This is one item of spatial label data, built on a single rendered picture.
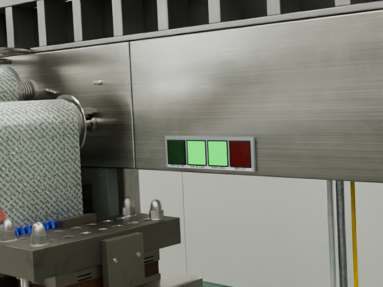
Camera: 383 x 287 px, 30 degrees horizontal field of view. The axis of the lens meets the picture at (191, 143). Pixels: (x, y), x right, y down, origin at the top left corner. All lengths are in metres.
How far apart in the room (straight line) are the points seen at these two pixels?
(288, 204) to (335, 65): 3.03
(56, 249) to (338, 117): 0.59
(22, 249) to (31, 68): 0.70
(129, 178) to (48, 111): 0.41
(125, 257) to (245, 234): 3.07
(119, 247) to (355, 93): 0.58
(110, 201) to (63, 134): 0.23
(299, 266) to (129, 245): 2.89
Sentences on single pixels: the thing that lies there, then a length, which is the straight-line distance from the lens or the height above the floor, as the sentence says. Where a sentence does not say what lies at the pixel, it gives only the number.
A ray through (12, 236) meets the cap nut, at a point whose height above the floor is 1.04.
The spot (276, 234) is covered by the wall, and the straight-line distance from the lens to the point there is 4.40.
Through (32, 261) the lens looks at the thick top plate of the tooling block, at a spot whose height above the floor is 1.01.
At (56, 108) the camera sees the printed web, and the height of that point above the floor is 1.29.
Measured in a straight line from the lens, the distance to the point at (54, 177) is 1.65.
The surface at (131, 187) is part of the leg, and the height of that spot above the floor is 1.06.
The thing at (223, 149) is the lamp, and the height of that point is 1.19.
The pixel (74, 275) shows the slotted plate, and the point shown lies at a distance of 1.48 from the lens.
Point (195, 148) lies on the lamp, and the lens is 1.53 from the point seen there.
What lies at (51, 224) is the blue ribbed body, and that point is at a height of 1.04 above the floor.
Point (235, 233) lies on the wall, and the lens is 4.60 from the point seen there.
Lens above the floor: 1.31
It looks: 4 degrees down
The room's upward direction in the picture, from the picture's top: 3 degrees counter-clockwise
